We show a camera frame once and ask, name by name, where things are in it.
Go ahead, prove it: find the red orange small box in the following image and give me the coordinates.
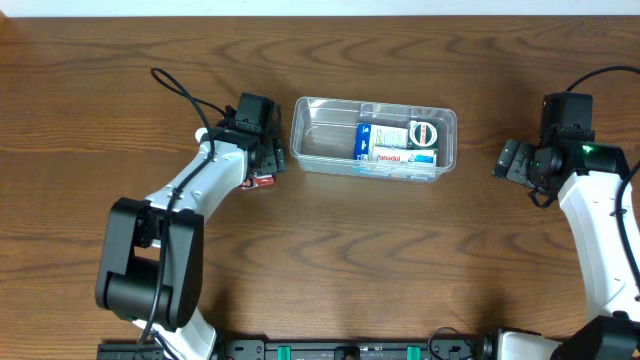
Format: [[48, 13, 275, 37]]
[[240, 174, 276, 190]]

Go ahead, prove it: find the blue Kool Fever box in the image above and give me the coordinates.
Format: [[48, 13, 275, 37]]
[[353, 123, 436, 179]]

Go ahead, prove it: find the white Panadol box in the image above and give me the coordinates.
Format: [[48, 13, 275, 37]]
[[372, 147, 436, 166]]

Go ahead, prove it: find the small white-capped dark bottle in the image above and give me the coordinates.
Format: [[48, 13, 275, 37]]
[[195, 127, 209, 144]]

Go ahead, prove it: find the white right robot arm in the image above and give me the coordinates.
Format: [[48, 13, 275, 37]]
[[478, 91, 639, 359]]

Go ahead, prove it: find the clear plastic container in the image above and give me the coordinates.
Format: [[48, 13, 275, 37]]
[[290, 97, 457, 183]]

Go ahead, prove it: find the black mounting rail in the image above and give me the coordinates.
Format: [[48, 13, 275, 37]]
[[96, 335, 498, 360]]

